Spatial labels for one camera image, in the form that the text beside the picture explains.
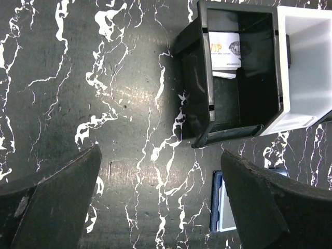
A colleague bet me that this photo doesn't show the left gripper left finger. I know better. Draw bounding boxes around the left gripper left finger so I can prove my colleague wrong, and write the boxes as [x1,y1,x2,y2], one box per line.
[1,145,102,248]

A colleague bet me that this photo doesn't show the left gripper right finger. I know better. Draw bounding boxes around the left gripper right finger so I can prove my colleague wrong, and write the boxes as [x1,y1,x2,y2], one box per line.
[220,150,331,248]

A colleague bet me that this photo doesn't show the white VIP card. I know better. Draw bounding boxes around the white VIP card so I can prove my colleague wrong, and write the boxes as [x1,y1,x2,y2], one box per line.
[209,32,241,70]

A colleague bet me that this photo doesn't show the white plastic bin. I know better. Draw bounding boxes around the white plastic bin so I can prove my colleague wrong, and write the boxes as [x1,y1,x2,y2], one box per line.
[262,6,331,135]

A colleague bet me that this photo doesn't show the blue card holder wallet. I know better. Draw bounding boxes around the blue card holder wallet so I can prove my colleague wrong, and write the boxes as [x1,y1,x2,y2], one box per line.
[210,171,237,233]

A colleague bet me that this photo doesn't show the black tray with blue card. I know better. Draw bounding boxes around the black tray with blue card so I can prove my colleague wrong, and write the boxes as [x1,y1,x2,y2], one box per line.
[174,1,283,148]

